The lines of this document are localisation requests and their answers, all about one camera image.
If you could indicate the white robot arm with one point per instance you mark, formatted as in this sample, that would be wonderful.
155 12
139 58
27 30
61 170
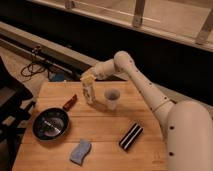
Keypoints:
187 126

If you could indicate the black white striped block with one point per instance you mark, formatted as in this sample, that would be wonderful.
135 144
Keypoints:
130 137

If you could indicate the black frying pan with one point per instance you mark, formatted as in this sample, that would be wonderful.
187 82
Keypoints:
53 122

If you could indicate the black chair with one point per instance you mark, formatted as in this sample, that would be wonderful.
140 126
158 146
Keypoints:
12 94

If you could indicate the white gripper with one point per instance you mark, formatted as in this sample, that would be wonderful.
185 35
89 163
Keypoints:
88 76

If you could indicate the translucent plastic cup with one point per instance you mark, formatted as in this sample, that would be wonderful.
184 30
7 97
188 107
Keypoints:
111 97

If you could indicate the blue sponge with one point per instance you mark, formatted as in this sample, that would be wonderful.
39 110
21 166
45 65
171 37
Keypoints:
80 151

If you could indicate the blue object behind table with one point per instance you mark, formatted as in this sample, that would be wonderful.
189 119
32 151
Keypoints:
58 77

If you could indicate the clear plastic bottle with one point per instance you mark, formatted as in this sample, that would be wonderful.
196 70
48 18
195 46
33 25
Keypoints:
88 91

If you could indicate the metal floor rail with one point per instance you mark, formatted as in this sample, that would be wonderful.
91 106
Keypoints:
58 52

